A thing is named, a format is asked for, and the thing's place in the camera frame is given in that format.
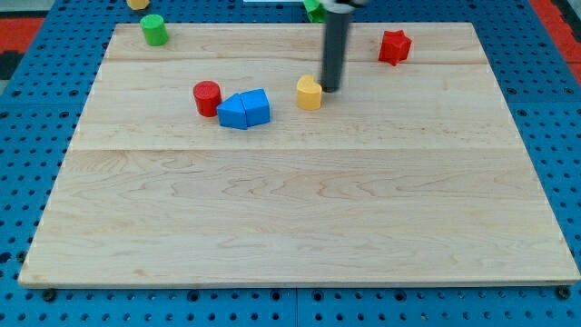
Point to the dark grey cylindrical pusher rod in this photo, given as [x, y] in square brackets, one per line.
[335, 39]

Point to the silver rod mount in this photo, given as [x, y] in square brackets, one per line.
[344, 3]

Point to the yellow heart block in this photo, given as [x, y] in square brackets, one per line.
[309, 93]

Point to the light wooden board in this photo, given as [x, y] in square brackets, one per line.
[412, 175]

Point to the green block behind rod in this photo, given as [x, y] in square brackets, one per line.
[314, 11]

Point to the red star block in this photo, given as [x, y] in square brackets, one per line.
[395, 47]

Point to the blue pentagon block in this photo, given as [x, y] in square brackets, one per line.
[257, 107]

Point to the blue triangular prism block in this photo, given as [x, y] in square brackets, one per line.
[232, 114]

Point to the red cylinder block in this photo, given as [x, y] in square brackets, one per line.
[207, 96]

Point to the green cylinder block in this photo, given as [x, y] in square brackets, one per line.
[154, 31]

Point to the yellow block at top edge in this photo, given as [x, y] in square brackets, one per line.
[138, 4]

